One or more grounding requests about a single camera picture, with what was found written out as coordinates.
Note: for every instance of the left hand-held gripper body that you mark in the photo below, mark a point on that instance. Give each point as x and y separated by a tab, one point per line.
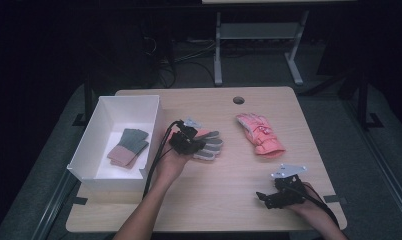
184	141

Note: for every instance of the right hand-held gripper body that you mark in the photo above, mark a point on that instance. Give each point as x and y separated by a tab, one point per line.
290	191

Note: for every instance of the orange and grey glove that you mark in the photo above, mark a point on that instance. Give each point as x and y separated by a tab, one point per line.
210	146

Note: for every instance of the grey knit glove pink cuff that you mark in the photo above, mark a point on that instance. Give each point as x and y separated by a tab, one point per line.
135	159
132	136

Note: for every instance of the white cardboard box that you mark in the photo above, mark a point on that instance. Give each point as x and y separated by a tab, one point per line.
122	110

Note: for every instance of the person's right hand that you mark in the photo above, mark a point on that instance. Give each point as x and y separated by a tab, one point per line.
307	206

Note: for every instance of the person's left hand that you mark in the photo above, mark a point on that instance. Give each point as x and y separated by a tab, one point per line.
170	168

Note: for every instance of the black tape strip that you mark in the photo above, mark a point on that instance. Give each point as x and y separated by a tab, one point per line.
335	199
79	200

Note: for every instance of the pink padded ski glove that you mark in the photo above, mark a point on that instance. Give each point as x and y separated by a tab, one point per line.
264	138

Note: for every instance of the black stand leg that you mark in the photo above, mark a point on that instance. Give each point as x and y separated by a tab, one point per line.
364	100
88	100

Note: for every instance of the grey metal rail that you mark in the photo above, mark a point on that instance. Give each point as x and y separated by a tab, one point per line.
52	206
382	166

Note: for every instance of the white metal desk frame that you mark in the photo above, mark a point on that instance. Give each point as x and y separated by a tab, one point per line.
255	31

